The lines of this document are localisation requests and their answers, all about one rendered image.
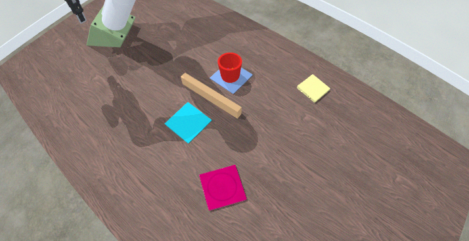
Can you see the yellow sticky-note pad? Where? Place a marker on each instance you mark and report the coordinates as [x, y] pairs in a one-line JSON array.
[[313, 88]]

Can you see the pink square coaster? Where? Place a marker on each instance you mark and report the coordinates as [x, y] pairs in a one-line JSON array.
[[222, 187]]

